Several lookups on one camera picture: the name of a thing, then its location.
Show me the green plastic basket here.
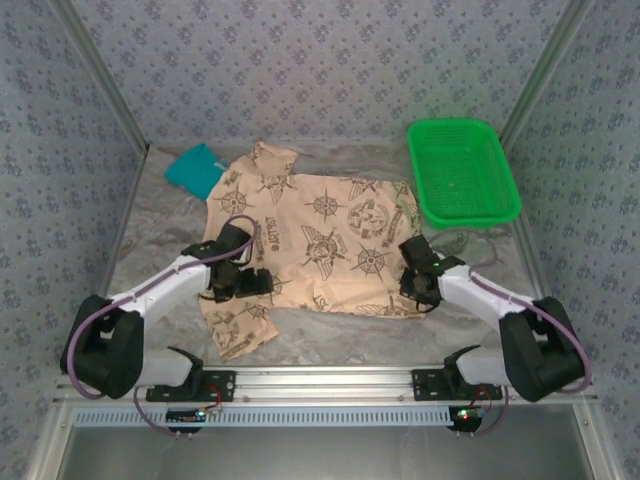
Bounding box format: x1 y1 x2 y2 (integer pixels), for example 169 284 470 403
406 118 523 231

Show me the peach printed t-shirt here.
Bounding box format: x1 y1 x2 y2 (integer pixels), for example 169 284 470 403
198 141 426 364

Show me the aluminium table edge rail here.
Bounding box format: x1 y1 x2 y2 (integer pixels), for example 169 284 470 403
78 144 151 369
502 144 551 301

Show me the aluminium mounting rail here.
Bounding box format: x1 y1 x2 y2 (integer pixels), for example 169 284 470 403
53 365 600 405

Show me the grey metal sheet panel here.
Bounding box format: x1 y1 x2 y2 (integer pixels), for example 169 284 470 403
64 424 596 480

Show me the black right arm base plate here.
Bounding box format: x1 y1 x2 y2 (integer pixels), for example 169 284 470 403
410 368 504 403

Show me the slotted grey cable duct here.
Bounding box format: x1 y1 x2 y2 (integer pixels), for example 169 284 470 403
73 405 459 429

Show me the aluminium frame leg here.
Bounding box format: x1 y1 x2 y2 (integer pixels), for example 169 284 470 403
27 404 76 480
572 404 619 480

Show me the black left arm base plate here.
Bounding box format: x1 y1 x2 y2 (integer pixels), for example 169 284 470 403
145 368 237 404

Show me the aluminium corner post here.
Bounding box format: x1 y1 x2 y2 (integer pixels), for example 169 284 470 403
498 0 599 149
49 0 151 154

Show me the teal folded t-shirt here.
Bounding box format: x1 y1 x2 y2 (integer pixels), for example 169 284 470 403
164 143 232 201

